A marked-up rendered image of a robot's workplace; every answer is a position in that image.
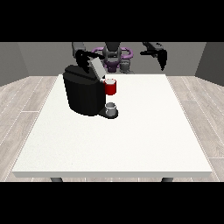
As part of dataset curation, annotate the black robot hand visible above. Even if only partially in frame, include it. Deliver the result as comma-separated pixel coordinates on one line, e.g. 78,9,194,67
74,49,105,74
139,42,169,72

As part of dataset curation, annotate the pale grey machine lid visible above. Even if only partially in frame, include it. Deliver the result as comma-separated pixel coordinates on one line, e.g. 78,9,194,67
88,56,107,80

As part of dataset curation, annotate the black coffee machine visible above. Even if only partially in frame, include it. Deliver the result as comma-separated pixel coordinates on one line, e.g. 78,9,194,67
62,64,120,120

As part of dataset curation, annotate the small grey coffee pod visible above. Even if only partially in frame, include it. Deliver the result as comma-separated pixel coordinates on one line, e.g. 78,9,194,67
120,59,131,74

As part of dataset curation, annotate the red pod holder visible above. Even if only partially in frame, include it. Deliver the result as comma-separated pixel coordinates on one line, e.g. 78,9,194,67
103,78,118,96

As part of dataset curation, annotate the grey trunk with purple rings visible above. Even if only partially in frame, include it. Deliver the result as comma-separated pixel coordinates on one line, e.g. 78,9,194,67
90,42,135,74

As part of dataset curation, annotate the small grey cup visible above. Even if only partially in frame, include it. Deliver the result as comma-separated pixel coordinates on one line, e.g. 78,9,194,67
104,101,118,116

